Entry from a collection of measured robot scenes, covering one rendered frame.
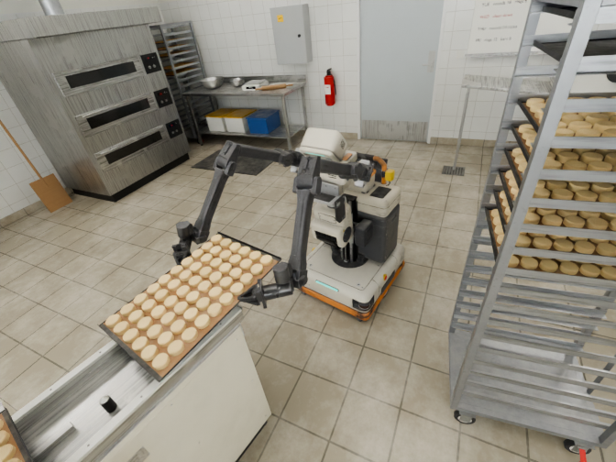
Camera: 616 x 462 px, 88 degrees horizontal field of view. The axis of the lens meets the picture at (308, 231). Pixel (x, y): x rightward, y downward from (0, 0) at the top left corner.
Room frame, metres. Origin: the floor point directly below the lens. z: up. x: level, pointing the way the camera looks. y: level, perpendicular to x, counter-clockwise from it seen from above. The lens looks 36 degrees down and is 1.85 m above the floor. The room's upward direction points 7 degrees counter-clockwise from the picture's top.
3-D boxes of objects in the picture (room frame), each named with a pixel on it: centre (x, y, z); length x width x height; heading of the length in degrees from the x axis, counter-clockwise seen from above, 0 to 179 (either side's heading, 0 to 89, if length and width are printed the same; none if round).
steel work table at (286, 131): (5.44, 0.75, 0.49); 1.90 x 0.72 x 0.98; 61
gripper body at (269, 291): (0.84, 0.17, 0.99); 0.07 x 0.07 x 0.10; 5
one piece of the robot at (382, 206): (1.89, -0.35, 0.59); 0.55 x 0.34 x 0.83; 50
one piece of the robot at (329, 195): (1.59, -0.10, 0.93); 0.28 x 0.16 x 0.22; 50
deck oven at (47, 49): (4.56, 2.41, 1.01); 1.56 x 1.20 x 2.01; 151
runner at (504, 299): (1.01, -1.07, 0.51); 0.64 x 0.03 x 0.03; 67
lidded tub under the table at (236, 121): (5.52, 0.88, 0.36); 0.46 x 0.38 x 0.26; 151
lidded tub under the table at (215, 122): (5.71, 1.23, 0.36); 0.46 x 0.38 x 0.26; 149
